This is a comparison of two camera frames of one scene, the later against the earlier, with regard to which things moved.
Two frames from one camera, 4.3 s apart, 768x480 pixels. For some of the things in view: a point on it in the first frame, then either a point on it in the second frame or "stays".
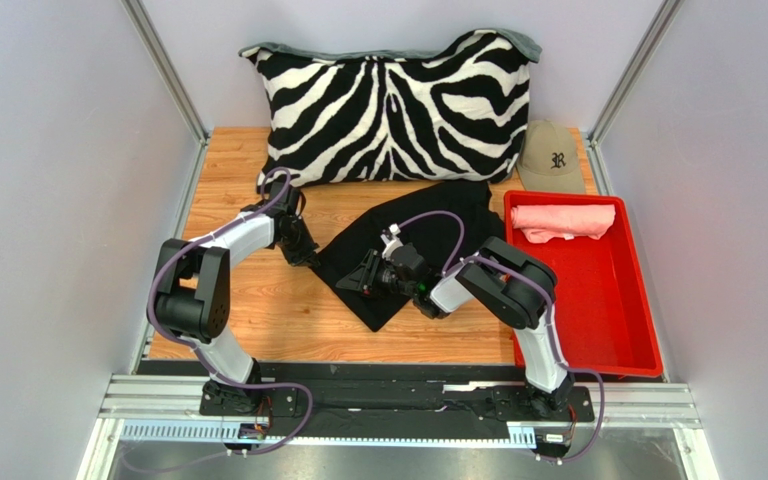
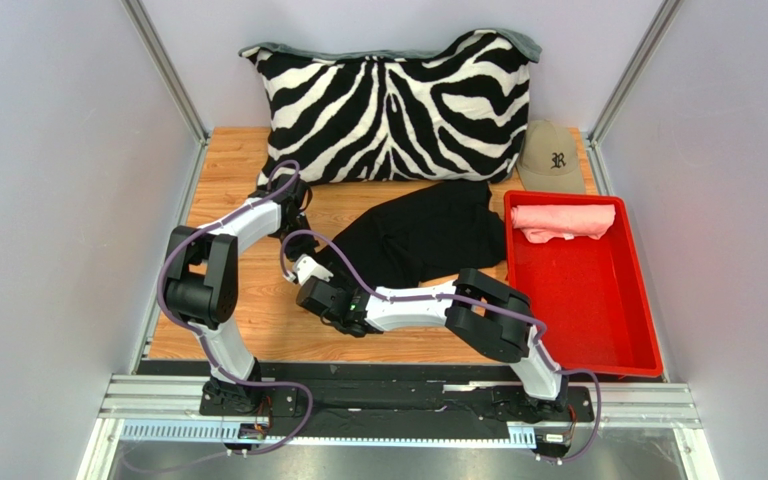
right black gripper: (369, 275) → (329, 282)
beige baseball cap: (548, 160) stays
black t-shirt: (451, 222) stays
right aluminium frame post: (644, 51) stays
